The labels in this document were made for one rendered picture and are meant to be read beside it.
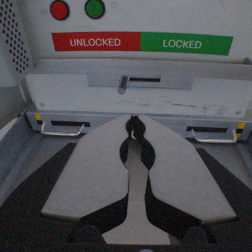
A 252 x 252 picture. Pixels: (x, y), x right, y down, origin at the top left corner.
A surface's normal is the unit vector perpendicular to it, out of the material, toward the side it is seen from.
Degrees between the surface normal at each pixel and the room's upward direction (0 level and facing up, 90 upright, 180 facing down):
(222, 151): 0
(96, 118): 93
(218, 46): 93
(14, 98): 90
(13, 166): 0
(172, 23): 93
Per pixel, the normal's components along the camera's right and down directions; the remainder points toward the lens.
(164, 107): -0.07, 0.67
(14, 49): 1.00, 0.04
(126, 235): 0.00, -0.78
